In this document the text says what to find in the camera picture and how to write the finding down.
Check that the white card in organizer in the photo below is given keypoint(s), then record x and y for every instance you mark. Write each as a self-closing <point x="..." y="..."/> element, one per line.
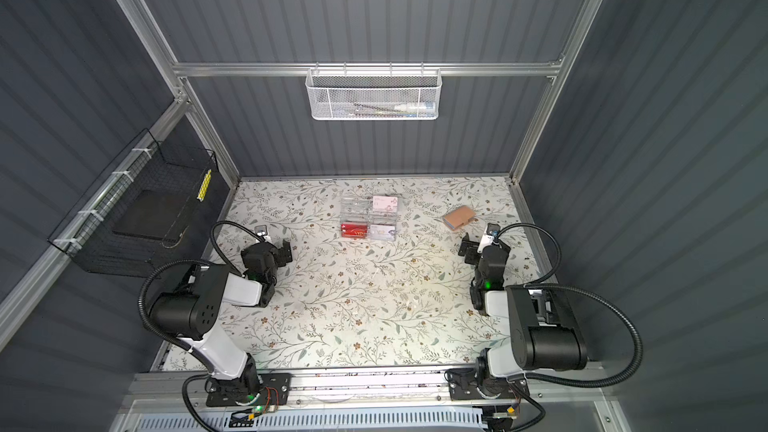
<point x="383" y="232"/>

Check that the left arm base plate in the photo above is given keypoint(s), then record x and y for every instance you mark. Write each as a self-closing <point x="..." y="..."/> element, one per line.
<point x="272" y="390"/>

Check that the clear acrylic card organizer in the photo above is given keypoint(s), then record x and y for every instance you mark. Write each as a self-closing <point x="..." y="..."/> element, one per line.
<point x="359" y="210"/>

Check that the aluminium front rail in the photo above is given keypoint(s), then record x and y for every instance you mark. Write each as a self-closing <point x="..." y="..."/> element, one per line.
<point x="313" y="388"/>

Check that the pink card in organizer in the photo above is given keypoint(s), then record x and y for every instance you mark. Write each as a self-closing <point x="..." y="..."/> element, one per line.
<point x="385" y="204"/>

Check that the black wire mesh basket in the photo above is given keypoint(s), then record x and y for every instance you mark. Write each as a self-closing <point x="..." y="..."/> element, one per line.
<point x="169" y="166"/>

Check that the black pad in basket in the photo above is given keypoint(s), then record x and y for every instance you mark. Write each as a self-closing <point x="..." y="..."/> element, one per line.
<point x="154" y="215"/>

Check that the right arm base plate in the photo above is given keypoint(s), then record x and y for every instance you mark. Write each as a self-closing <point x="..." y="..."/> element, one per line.
<point x="468" y="383"/>

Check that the white wire mesh basket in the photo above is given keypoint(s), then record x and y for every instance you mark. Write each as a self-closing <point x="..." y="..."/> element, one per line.
<point x="351" y="96"/>

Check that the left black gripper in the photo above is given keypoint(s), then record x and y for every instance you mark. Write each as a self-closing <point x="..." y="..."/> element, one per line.
<point x="280" y="253"/>

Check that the white tube in basket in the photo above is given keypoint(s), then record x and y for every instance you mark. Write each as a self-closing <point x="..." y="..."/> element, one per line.
<point x="416" y="109"/>

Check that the red card in organizer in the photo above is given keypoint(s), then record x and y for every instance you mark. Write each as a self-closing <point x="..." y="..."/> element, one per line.
<point x="354" y="230"/>

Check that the white perforated cable duct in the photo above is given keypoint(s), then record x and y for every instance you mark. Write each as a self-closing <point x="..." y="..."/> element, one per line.
<point x="445" y="418"/>

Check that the yellow tag on basket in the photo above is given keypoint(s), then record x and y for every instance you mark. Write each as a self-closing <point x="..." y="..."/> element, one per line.
<point x="204" y="185"/>

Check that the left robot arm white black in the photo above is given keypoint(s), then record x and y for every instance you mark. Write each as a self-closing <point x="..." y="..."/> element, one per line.
<point x="188" y="315"/>

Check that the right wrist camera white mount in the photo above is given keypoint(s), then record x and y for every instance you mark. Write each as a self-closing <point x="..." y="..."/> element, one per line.
<point x="489" y="236"/>

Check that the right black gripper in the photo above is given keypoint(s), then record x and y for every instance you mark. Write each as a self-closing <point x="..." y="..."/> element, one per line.
<point x="474" y="249"/>

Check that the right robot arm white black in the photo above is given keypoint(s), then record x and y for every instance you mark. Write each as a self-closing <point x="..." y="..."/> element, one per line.
<point x="543" y="331"/>

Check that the pink leather card holder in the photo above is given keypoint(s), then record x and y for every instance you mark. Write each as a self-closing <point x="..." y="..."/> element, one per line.
<point x="459" y="217"/>

